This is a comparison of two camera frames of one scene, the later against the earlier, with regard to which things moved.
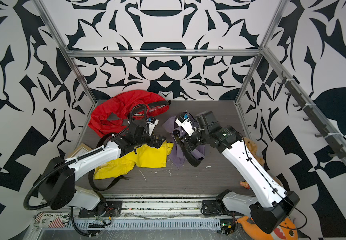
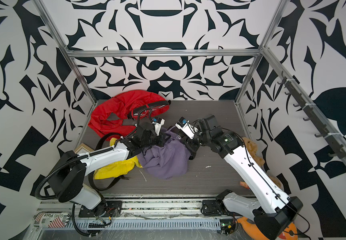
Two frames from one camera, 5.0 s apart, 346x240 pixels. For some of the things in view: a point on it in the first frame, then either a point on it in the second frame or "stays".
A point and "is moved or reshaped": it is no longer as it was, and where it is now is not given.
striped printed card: x=52 y=219 stays
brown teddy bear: x=252 y=146 stays
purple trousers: x=175 y=153 is moved or reshaped
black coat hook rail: x=315 y=118 stays
